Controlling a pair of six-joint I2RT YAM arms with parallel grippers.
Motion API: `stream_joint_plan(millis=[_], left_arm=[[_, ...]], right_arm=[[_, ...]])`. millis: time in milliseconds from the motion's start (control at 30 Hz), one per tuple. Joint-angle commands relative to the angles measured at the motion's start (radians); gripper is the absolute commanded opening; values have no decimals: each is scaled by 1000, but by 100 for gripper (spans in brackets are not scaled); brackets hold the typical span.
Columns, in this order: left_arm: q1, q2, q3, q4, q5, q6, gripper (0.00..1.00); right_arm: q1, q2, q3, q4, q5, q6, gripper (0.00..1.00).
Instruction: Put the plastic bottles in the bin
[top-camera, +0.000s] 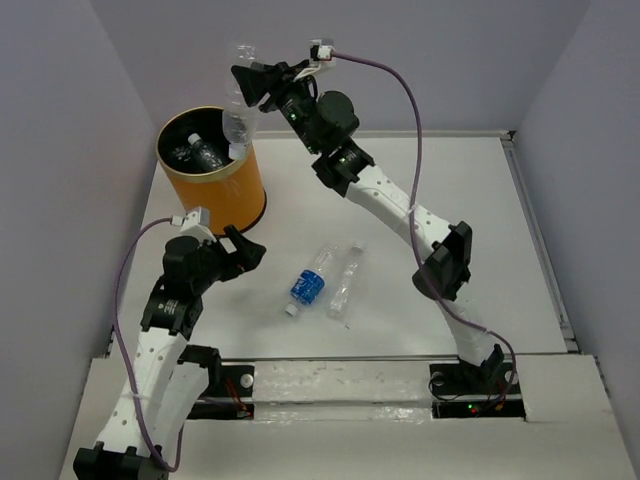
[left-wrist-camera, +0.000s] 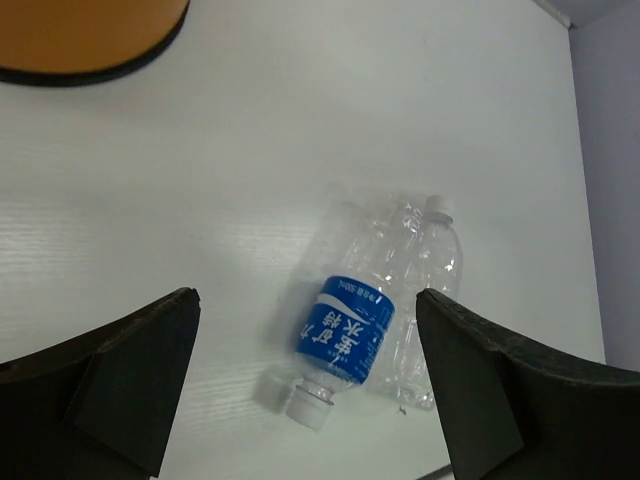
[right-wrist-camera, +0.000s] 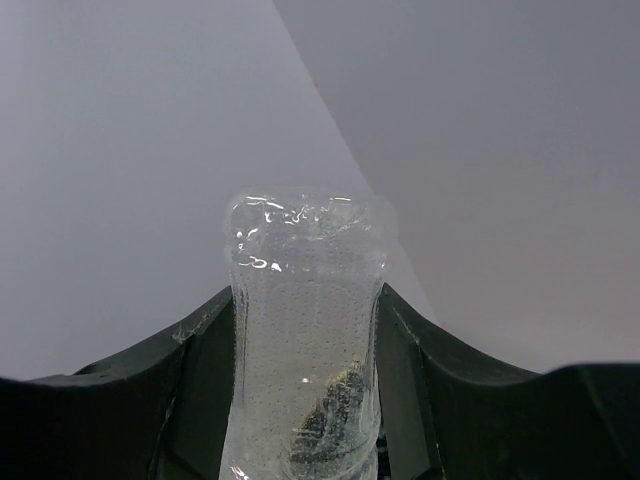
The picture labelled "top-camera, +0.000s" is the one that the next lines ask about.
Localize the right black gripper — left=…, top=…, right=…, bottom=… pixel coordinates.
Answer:
left=229, top=59, right=321, bottom=156

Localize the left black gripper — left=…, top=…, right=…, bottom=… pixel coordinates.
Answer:
left=191, top=225, right=265, bottom=294

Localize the blue label plastic bottle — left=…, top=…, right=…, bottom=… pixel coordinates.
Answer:
left=284, top=243, right=339, bottom=318

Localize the clear crushed bottle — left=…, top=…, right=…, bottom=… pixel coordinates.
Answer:
left=326, top=242, right=365, bottom=320

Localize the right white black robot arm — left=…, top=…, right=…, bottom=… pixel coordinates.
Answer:
left=231, top=61, right=505, bottom=395

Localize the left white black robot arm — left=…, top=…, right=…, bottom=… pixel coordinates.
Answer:
left=73, top=225, right=266, bottom=479

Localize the orange cylindrical bin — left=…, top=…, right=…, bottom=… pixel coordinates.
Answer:
left=155, top=106, right=267, bottom=235

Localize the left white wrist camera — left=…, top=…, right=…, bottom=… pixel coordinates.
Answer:
left=170, top=206, right=215, bottom=242

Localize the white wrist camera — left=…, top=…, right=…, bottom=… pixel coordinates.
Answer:
left=170, top=206, right=215, bottom=242
left=294, top=38, right=336, bottom=81

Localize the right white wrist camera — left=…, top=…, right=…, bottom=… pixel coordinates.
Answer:
left=294, top=38, right=336, bottom=81

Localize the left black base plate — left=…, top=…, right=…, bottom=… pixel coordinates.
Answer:
left=187, top=363, right=255, bottom=421

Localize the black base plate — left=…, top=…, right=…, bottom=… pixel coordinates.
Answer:
left=428, top=362, right=526, bottom=420
left=187, top=363, right=255, bottom=421

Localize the aluminium rail right edge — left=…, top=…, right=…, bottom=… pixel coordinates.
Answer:
left=500, top=130, right=583, bottom=354

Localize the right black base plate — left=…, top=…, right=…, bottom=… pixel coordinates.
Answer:
left=428, top=362, right=526, bottom=420

